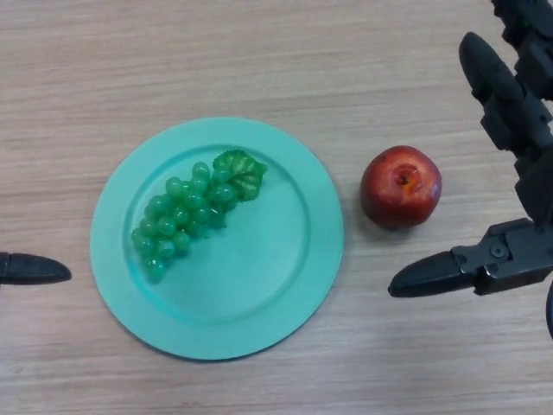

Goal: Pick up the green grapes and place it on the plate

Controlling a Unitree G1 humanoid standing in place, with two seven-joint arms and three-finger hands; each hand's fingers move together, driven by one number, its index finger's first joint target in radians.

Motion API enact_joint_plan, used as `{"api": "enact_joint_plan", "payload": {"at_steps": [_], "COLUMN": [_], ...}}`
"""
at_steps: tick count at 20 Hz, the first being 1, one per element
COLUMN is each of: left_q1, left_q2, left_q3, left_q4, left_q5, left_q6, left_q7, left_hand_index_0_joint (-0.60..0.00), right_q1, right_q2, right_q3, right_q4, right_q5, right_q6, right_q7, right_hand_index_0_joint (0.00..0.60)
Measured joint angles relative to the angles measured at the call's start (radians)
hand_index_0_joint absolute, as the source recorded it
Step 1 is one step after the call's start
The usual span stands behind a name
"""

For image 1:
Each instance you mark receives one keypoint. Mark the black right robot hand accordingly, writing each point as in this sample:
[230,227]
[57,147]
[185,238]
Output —
[529,129]

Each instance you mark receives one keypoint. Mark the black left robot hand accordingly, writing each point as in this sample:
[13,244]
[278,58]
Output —
[30,269]

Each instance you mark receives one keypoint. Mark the green grape bunch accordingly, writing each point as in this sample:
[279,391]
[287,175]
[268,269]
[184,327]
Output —
[186,212]

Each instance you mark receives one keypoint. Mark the round teal plate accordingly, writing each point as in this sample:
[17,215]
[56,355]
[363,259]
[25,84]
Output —
[268,268]

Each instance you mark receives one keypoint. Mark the red apple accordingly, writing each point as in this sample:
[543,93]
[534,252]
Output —
[399,190]

